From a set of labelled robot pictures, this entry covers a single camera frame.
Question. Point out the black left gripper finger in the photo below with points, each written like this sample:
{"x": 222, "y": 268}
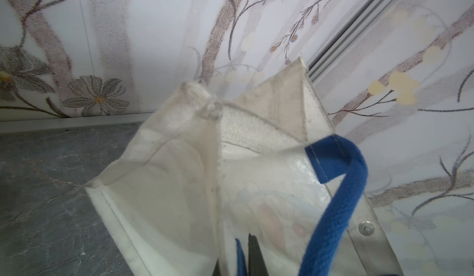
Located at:
{"x": 256, "y": 263}

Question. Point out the white tote pouch blue handles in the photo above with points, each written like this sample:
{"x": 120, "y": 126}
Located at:
{"x": 201, "y": 174}

